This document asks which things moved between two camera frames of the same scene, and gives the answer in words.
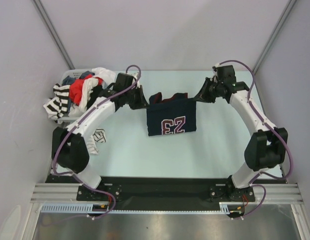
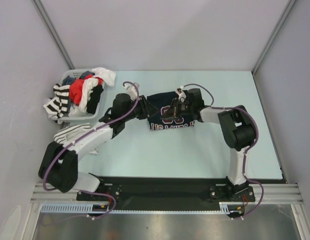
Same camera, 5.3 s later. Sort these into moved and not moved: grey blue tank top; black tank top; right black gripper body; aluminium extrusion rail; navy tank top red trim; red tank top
Moved: right black gripper body; navy tank top red trim
Not moved: aluminium extrusion rail; red tank top; black tank top; grey blue tank top
